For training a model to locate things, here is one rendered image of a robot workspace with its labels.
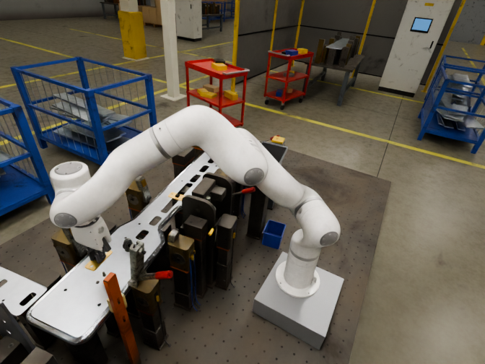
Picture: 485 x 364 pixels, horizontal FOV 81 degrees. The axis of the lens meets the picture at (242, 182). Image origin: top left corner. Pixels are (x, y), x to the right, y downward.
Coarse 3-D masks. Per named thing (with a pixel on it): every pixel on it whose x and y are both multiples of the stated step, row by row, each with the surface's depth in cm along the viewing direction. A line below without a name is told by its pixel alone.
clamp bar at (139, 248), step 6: (126, 240) 78; (138, 240) 79; (126, 246) 78; (132, 246) 78; (138, 246) 77; (132, 252) 77; (138, 252) 77; (144, 252) 77; (132, 258) 78; (138, 258) 79; (132, 264) 80; (138, 264) 80; (132, 270) 82; (138, 270) 82; (132, 276) 84; (138, 276) 84; (138, 282) 86
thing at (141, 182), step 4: (140, 176) 124; (136, 180) 123; (140, 180) 123; (144, 180) 124; (136, 184) 124; (140, 184) 123; (144, 184) 124; (140, 188) 124; (144, 188) 126; (148, 188) 128; (144, 192) 126; (148, 192) 128; (144, 196) 126; (148, 196) 128; (144, 200) 127; (148, 200) 128
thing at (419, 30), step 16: (416, 0) 565; (432, 0) 553; (448, 0) 542; (416, 16) 576; (432, 16) 564; (400, 32) 602; (416, 32) 588; (432, 32) 576; (400, 48) 615; (416, 48) 600; (432, 48) 587; (400, 64) 628; (416, 64) 613; (384, 80) 658; (400, 80) 642; (416, 80) 627
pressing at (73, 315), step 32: (160, 192) 133; (128, 224) 114; (160, 224) 114; (128, 256) 100; (64, 288) 89; (96, 288) 89; (128, 288) 90; (32, 320) 80; (64, 320) 81; (96, 320) 81
